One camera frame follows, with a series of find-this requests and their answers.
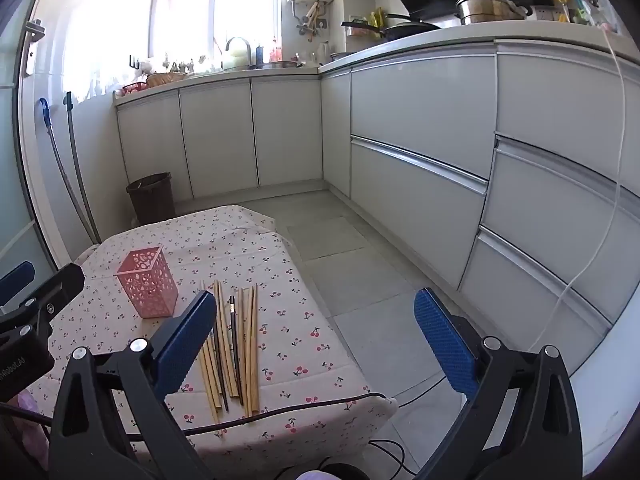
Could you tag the steel stock pot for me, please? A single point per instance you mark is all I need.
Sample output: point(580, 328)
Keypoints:
point(487, 10)

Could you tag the black hook rack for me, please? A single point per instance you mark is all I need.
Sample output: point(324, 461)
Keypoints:
point(134, 61)

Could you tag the dark chopstick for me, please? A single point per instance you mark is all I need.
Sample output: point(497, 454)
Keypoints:
point(221, 385)

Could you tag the white sink base cabinet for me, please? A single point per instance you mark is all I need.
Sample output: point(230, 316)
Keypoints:
point(215, 135)

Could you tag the cherry print tablecloth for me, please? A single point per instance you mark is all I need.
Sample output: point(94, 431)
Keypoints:
point(280, 270)

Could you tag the red bottle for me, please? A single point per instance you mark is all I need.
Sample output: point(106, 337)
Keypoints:
point(275, 51)

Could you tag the yellow hanging cloth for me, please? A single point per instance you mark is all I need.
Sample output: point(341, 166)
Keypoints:
point(376, 17)

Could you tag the pale green jug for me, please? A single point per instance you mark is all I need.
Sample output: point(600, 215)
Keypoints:
point(235, 57)

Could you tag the brown trash bin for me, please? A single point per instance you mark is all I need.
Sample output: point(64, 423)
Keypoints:
point(151, 200)

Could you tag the steel sink bowl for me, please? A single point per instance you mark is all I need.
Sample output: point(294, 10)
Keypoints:
point(281, 64)

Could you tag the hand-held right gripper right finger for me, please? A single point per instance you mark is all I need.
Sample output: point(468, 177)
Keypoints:
point(445, 345)

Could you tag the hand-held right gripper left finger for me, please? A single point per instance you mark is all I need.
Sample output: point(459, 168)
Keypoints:
point(185, 345)

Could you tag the row of wooden chopsticks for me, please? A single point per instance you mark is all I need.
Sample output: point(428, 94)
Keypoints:
point(252, 340)

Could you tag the metal kitchen faucet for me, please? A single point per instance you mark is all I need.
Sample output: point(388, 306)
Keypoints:
point(240, 40)

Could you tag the red plastic basket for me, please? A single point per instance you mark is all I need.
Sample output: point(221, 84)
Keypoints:
point(134, 88)

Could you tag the wooden rolling pin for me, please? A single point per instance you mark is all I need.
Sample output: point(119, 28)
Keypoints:
point(311, 17)

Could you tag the dark bottle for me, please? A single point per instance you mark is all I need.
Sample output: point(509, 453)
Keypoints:
point(259, 55)

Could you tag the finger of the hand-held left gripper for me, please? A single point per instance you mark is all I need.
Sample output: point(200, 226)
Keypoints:
point(15, 280)
point(55, 287)

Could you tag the white drawer base cabinet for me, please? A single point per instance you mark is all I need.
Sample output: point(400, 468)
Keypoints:
point(425, 110)

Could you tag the wicker basket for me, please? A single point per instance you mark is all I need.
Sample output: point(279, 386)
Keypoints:
point(165, 79)

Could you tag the pink perforated utensil holder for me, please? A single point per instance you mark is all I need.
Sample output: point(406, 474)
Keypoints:
point(147, 285)

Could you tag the black wok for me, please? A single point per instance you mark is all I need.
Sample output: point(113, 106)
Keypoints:
point(410, 29)

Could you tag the kitchen window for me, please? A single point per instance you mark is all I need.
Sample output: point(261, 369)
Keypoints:
point(215, 5)

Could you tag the wall socket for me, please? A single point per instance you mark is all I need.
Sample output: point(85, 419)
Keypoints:
point(322, 23)

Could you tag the black frying pan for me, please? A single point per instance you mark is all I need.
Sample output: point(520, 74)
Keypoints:
point(362, 27)

